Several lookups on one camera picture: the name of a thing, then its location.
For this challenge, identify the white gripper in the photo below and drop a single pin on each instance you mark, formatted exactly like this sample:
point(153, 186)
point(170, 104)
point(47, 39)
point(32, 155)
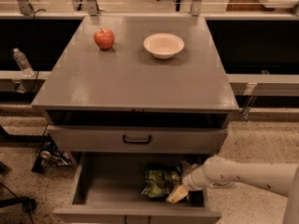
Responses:
point(188, 179)

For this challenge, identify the green jalapeno chip bag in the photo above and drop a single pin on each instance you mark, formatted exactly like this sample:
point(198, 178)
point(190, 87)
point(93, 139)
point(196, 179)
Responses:
point(160, 182)

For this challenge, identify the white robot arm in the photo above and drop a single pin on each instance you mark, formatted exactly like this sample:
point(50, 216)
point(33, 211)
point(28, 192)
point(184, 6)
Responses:
point(218, 172)

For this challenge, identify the open grey lower drawer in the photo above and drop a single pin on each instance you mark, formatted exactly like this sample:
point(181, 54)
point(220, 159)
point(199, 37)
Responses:
point(108, 190)

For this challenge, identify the grey drawer cabinet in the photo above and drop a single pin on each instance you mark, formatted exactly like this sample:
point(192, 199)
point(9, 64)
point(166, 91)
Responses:
point(126, 86)

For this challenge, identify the white paper bowl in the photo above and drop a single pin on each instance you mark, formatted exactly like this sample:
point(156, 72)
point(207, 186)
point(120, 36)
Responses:
point(163, 46)

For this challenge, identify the black chair base left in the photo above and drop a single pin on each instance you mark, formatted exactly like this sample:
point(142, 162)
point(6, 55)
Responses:
point(28, 205)

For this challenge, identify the red apple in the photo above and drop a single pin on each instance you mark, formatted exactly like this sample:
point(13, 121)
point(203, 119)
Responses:
point(104, 38)

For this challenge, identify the clear plastic water bottle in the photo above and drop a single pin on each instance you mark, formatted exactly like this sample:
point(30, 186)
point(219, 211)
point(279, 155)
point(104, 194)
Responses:
point(23, 63)

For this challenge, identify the black upper drawer handle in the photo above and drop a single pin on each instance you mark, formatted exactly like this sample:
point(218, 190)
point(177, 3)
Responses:
point(136, 140)

